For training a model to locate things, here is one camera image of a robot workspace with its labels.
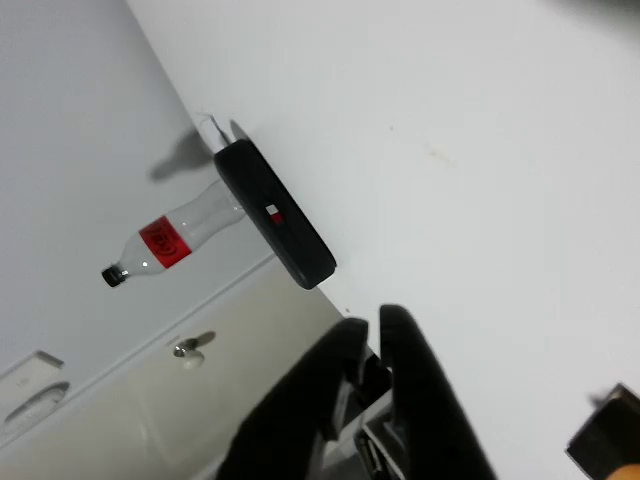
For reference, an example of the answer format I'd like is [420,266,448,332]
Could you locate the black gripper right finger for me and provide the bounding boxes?
[378,303,497,480]

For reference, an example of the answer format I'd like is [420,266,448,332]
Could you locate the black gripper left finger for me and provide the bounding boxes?
[217,317,370,480]

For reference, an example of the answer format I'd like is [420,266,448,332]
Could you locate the black square pad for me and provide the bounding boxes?
[564,382,640,480]

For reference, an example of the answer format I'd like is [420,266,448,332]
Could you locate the metal cabinet knob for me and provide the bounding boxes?
[172,329,217,370]

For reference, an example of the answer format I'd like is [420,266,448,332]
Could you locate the beige cabinet door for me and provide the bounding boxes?
[0,259,351,480]

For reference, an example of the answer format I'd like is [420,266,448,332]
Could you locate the black case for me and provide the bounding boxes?
[213,138,337,291]

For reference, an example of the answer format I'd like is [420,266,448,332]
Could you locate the clear cola bottle red label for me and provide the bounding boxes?
[101,178,246,290]

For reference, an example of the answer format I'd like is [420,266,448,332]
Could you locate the white wall fixture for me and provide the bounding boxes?
[0,349,71,441]

